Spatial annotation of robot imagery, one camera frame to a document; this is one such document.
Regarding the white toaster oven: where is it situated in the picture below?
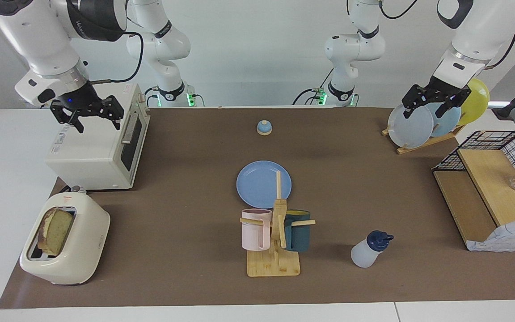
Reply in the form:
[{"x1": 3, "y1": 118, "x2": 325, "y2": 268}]
[{"x1": 45, "y1": 83, "x2": 151, "y2": 191}]

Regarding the grey plate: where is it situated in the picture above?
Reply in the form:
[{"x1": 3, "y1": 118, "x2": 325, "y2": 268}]
[{"x1": 387, "y1": 104, "x2": 435, "y2": 149}]

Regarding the brown table mat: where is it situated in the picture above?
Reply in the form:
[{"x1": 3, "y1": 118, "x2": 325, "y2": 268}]
[{"x1": 0, "y1": 106, "x2": 515, "y2": 310}]

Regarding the pink mug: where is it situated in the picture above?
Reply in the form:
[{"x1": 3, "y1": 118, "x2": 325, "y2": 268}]
[{"x1": 241, "y1": 208, "x2": 272, "y2": 251}]

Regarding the bread slice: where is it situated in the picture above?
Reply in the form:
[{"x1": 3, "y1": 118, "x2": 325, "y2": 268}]
[{"x1": 38, "y1": 208, "x2": 74, "y2": 256}]

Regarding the wooden mug tree stand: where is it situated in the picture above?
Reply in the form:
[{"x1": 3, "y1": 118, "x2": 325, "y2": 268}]
[{"x1": 240, "y1": 171, "x2": 317, "y2": 278}]

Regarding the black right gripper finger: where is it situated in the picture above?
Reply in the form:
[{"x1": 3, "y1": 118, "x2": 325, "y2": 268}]
[
  {"x1": 51, "y1": 102, "x2": 84, "y2": 134},
  {"x1": 99, "y1": 96, "x2": 125, "y2": 131}
]

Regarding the wooden plate rack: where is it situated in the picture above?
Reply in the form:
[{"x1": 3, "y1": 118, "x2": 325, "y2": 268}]
[{"x1": 381, "y1": 124, "x2": 467, "y2": 155}]

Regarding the blue round plate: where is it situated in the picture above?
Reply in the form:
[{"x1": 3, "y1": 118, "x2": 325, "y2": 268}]
[{"x1": 236, "y1": 161, "x2": 292, "y2": 209}]

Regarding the white grid-patterned cloth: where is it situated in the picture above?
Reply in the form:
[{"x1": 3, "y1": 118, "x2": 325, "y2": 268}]
[{"x1": 467, "y1": 218, "x2": 515, "y2": 253}]

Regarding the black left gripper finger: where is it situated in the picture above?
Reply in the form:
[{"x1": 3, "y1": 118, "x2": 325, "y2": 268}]
[
  {"x1": 439, "y1": 92, "x2": 472, "y2": 118},
  {"x1": 402, "y1": 85, "x2": 432, "y2": 119}
]

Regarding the dark teal mug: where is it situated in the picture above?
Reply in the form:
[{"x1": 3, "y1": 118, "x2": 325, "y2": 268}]
[{"x1": 283, "y1": 210, "x2": 312, "y2": 252}]

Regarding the wooden shelf with wire basket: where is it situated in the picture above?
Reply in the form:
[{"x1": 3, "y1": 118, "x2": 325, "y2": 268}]
[{"x1": 432, "y1": 130, "x2": 515, "y2": 252}]

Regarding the yellow plate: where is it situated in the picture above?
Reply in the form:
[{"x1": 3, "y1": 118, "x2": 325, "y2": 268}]
[{"x1": 456, "y1": 78, "x2": 490, "y2": 126}]

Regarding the cream two-slot toaster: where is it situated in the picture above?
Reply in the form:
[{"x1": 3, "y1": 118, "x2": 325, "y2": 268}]
[{"x1": 19, "y1": 191, "x2": 111, "y2": 286}]

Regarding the squeeze bottle navy cap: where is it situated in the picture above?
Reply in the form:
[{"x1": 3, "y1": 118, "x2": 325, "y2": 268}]
[{"x1": 350, "y1": 230, "x2": 394, "y2": 269}]

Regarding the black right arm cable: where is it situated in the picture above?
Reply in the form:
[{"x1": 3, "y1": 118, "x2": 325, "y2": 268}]
[{"x1": 88, "y1": 31, "x2": 144, "y2": 85}]

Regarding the light blue plate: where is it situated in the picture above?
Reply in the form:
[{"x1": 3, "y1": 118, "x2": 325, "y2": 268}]
[{"x1": 423, "y1": 101, "x2": 462, "y2": 137}]

